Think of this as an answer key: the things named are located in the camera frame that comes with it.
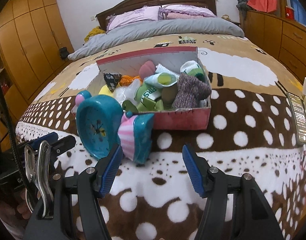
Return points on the yellow knitted cloth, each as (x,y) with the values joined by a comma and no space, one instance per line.
(95,31)

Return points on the white waffle cloth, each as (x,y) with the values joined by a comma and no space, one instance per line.
(161,69)

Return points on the person's left hand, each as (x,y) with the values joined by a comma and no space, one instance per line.
(15,219)

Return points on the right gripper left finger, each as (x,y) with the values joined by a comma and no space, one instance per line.
(107,169)

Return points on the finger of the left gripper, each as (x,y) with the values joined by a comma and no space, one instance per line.
(50,138)

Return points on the dark patterned pouch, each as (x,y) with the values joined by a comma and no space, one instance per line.
(112,80)

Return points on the right lilac pillow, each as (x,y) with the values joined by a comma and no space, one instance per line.
(183,11)

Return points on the wooden dresser cabinet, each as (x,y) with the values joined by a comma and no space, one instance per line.
(283,39)

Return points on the light blue sock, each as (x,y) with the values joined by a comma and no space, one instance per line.
(161,80)

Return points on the black bag on wardrobe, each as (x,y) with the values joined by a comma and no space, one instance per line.
(63,53)

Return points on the pink striped teal toy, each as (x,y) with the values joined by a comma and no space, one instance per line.
(134,133)

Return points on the yellow sponge block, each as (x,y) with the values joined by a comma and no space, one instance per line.
(105,91)

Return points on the purple knit sock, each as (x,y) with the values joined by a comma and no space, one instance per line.
(191,91)

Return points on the left lilac pillow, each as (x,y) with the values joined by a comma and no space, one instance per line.
(143,14)

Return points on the metal spring clip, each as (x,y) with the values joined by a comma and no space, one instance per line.
(37,172)

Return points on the pink makeup sponge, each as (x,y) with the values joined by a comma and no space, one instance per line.
(147,69)

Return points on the wooden wardrobe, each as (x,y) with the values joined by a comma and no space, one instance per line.
(31,34)

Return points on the pink cardboard shoe box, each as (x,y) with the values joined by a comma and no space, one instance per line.
(172,58)

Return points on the green white sock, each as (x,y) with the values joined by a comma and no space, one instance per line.
(192,68)
(149,99)

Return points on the grey duvet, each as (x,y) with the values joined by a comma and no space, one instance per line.
(145,29)

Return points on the dark wooden headboard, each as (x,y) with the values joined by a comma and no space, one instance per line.
(129,5)

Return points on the beige makeup sponge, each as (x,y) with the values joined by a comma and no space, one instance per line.
(168,94)

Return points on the red cup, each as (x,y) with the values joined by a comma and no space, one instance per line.
(289,13)

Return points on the dark clothes pile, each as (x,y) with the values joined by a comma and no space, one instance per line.
(243,7)

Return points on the orange fabric flower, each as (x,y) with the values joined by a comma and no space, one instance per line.
(128,80)

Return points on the teal alarm clock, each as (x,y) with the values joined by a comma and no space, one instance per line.
(98,119)

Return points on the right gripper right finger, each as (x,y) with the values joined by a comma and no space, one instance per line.
(197,168)

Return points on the lilac pillow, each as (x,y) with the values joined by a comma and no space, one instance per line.
(183,11)
(143,14)

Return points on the smartphone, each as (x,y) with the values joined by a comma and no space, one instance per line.
(299,115)

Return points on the brown polka dot blanket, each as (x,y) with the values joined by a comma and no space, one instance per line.
(251,129)

